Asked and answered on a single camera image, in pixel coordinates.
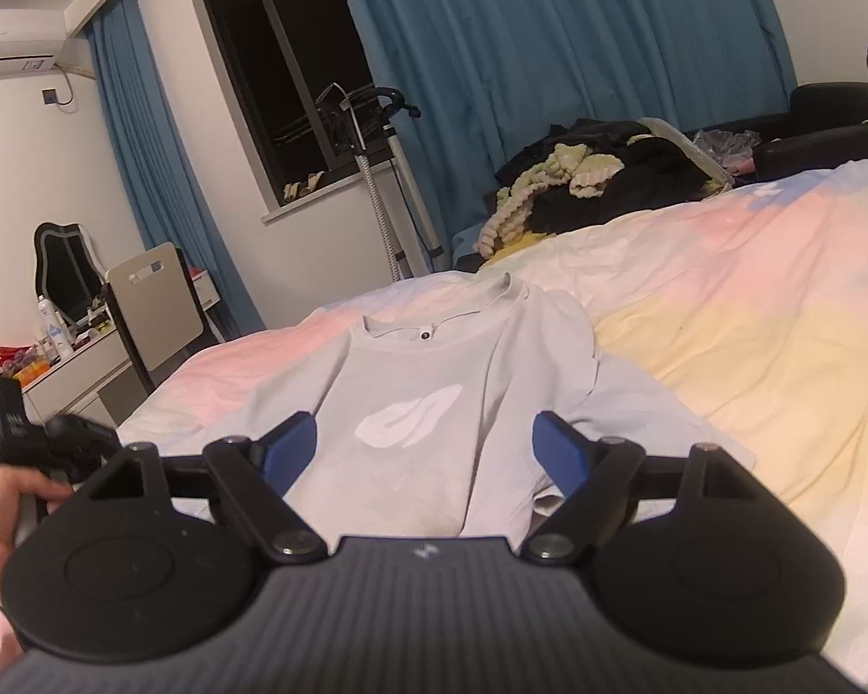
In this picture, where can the large blue curtain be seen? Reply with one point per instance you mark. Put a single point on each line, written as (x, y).
(491, 76)

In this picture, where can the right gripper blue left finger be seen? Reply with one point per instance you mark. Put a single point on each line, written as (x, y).
(251, 479)

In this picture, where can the garment steamer stand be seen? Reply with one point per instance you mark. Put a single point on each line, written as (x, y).
(365, 116)

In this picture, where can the black sofa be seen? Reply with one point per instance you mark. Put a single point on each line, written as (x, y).
(824, 126)

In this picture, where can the narrow blue curtain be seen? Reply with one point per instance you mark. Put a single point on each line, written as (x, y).
(159, 181)

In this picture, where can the light grey t-shirt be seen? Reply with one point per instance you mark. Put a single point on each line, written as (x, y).
(424, 424)

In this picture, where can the white dressing table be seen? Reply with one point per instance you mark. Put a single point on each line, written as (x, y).
(98, 382)

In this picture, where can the white spray bottle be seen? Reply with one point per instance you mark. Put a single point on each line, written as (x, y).
(55, 328)

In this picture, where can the dark window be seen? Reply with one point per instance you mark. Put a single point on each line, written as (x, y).
(280, 56)

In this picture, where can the pastel rainbow bed cover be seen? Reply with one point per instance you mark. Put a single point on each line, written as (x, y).
(753, 307)

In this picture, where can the beige chair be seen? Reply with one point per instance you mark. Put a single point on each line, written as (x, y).
(156, 310)

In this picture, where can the pile of dark clothes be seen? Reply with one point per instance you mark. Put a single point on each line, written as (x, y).
(591, 173)

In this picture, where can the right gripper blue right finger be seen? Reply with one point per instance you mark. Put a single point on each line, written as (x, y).
(595, 478)

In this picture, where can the white air conditioner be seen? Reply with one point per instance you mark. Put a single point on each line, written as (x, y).
(30, 40)

